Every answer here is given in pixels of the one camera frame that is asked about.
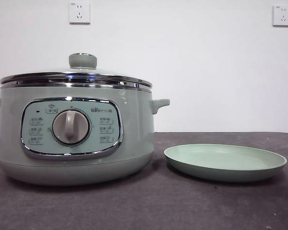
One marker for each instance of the white wall socket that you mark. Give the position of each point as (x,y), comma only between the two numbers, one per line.
(282,15)
(79,13)

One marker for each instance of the pale green electric steamer pot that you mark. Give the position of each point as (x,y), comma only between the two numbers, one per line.
(134,131)

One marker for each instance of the glass lid with green knob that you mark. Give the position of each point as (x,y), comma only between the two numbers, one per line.
(82,61)

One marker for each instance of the pale green round plate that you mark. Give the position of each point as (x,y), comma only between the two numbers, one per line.
(225,158)

